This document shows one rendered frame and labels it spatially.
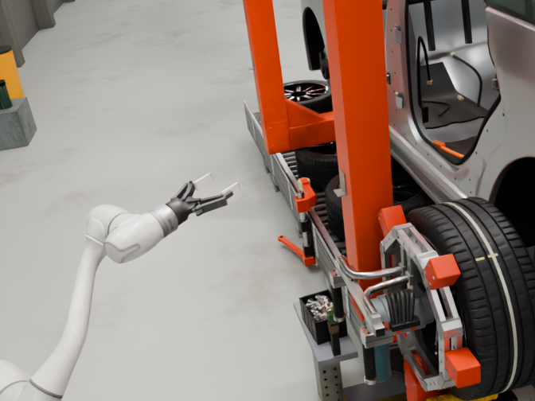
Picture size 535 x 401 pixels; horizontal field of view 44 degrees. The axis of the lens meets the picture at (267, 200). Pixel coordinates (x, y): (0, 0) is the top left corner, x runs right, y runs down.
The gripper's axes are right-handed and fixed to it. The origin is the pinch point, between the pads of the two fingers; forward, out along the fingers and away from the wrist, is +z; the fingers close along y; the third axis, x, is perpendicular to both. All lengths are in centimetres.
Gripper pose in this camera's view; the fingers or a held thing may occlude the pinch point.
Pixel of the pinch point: (222, 182)
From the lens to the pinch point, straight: 202.9
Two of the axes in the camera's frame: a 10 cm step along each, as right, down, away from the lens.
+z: 7.1, -4.9, 5.0
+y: 6.6, 2.4, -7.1
